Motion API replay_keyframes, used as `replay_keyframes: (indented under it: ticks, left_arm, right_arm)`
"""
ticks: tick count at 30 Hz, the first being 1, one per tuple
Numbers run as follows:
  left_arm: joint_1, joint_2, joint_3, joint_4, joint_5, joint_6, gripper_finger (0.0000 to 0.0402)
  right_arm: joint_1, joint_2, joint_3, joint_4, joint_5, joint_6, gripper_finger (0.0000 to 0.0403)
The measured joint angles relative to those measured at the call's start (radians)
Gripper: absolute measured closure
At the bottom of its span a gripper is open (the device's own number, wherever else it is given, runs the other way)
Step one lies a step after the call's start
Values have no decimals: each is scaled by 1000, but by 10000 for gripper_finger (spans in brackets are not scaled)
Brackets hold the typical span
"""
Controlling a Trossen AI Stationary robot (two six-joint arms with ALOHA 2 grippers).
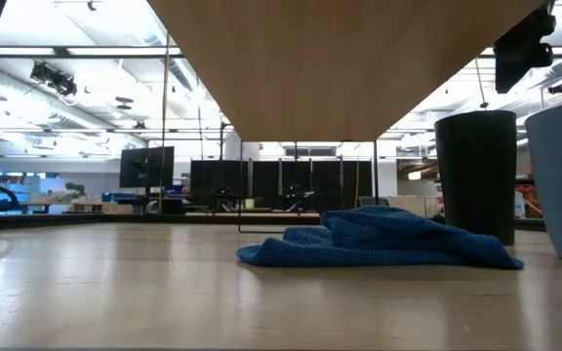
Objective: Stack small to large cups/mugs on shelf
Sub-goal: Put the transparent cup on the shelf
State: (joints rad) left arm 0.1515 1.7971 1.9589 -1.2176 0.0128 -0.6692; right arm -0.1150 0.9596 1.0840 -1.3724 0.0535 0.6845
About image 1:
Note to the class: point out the black cup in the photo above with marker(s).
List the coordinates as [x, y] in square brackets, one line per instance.
[476, 175]

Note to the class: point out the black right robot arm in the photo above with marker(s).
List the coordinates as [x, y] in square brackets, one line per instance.
[543, 19]

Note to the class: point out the blue towel cloth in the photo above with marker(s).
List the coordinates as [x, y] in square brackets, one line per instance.
[388, 239]

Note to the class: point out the black room partition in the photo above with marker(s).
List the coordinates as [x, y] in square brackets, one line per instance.
[320, 178]

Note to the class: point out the background robot with green light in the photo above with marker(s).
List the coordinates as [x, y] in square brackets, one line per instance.
[293, 194]

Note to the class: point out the white cylinder column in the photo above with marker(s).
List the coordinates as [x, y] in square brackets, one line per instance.
[232, 148]

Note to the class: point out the thin hanging pole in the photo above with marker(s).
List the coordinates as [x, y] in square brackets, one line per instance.
[165, 122]

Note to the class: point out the black computer monitor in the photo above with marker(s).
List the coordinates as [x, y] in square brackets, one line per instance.
[147, 167]

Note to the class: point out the blue storage bins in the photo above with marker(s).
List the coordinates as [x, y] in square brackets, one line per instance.
[117, 197]

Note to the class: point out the black ceiling projector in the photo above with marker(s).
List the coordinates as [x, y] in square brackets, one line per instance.
[56, 79]

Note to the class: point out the small black ceiling camera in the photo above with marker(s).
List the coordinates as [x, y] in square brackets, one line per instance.
[559, 87]

